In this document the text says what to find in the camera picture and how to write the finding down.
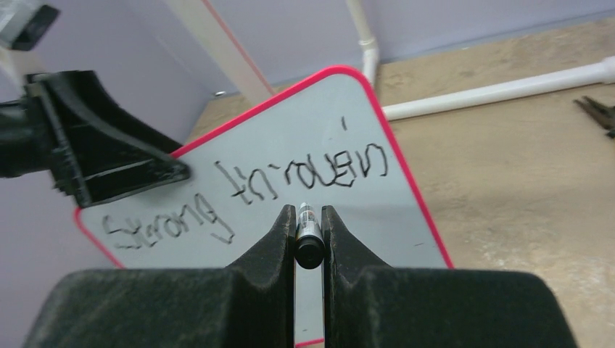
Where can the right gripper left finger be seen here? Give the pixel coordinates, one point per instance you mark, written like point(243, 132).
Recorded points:
point(249, 303)

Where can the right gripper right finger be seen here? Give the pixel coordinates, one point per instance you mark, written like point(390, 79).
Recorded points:
point(368, 303)

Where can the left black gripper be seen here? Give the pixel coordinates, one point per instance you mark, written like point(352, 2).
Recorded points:
point(67, 124)

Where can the black whiteboard marker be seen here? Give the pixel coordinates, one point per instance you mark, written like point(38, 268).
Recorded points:
point(309, 246)

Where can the red-framed whiteboard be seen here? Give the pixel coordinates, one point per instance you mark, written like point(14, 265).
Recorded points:
point(324, 141)

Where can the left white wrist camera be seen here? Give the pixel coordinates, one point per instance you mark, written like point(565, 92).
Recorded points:
point(25, 22)

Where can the black-handled pliers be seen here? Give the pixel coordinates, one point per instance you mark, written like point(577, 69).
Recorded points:
point(602, 114)

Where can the white PVC pipe frame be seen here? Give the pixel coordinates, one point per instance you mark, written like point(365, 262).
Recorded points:
point(600, 72)

